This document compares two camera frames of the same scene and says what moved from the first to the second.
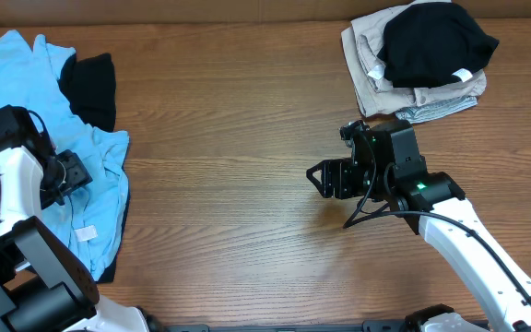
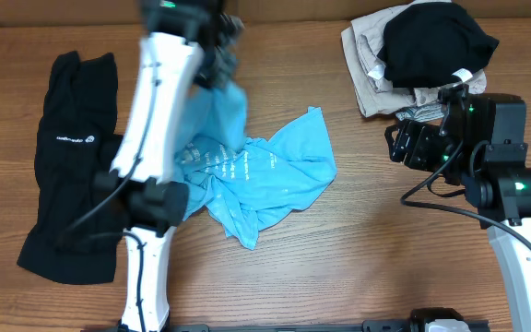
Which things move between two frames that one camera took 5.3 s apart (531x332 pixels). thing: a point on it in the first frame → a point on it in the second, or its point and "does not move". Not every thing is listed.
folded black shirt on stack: (432, 43) does not move
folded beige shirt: (362, 39) does not move
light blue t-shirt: (85, 225) → (246, 182)
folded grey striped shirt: (435, 109) does not move
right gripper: (343, 168) → (414, 138)
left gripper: (76, 171) → (222, 65)
